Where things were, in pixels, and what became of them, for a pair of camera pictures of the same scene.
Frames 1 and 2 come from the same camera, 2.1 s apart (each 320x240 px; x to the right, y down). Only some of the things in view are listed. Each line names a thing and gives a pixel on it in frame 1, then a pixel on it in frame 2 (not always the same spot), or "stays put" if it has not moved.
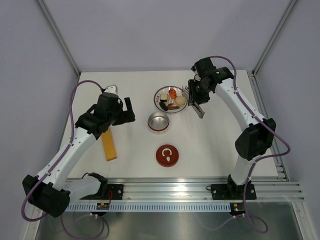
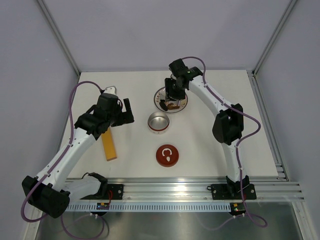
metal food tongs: x=185 y=92 -> x=176 y=102
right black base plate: x=227 y=191 stays put
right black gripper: x=191 y=85 -> x=168 y=82
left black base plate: x=113 y=192 stays put
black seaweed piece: x=163 y=105 stays put
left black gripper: x=126 y=116 stays put
